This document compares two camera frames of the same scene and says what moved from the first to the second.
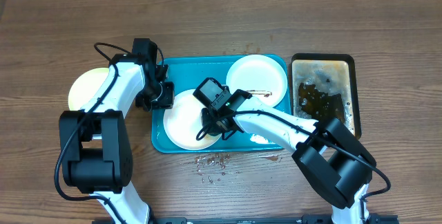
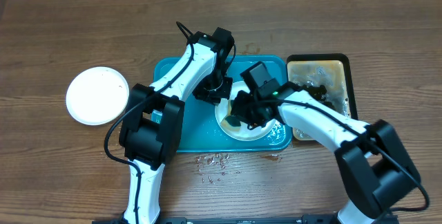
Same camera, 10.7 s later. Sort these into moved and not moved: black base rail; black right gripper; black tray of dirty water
Moved: black right gripper
Not moved: black base rail; black tray of dirty water
